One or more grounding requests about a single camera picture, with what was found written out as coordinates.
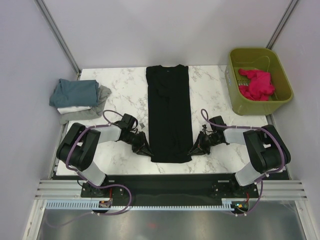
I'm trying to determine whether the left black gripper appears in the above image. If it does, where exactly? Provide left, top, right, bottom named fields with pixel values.
left=121, top=131, right=154, bottom=158

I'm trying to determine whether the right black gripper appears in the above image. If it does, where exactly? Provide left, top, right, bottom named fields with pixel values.
left=187, top=130, right=221, bottom=156

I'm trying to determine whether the black t shirt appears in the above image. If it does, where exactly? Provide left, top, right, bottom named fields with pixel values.
left=146, top=64, right=193, bottom=164

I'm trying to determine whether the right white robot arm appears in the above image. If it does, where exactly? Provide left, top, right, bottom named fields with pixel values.
left=187, top=115, right=291, bottom=197

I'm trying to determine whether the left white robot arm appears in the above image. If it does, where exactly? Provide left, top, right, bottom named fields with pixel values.
left=56, top=113, right=153, bottom=197

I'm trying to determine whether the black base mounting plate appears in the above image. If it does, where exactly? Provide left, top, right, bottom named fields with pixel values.
left=80, top=173, right=259, bottom=206

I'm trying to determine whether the blue tub label sticker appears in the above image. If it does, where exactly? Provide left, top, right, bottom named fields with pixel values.
left=225, top=69, right=232, bottom=86

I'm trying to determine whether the pink t shirt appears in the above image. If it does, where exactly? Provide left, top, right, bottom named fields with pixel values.
left=238, top=68, right=276, bottom=101

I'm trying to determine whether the folded white t shirt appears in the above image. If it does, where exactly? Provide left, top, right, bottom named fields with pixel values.
left=57, top=106, right=91, bottom=115

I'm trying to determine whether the folded teal t shirt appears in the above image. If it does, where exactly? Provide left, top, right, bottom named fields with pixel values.
left=49, top=78, right=99, bottom=108

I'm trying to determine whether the olive green plastic tub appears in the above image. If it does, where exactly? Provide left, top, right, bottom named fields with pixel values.
left=226, top=47, right=293, bottom=116

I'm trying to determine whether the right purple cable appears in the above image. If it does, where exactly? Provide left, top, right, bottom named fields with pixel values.
left=201, top=108, right=286, bottom=218

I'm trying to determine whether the purple cable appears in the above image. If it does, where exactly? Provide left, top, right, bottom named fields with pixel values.
left=44, top=109, right=140, bottom=228
left=201, top=108, right=286, bottom=218

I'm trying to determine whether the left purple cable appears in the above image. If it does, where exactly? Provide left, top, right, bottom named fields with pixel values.
left=44, top=109, right=140, bottom=228

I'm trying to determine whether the white slotted cable duct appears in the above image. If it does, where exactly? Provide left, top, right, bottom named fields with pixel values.
left=45, top=199, right=250, bottom=211

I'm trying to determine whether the aluminium frame rail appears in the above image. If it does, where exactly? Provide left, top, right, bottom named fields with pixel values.
left=35, top=180, right=307, bottom=201

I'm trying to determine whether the left aluminium corner post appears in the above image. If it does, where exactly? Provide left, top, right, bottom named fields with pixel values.
left=34, top=0, right=82, bottom=77

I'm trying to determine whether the aluminium corner post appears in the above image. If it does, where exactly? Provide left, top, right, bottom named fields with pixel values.
left=265, top=0, right=300, bottom=50
left=34, top=0, right=82, bottom=77

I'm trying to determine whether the right aluminium corner post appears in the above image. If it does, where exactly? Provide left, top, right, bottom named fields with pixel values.
left=265, top=0, right=300, bottom=50

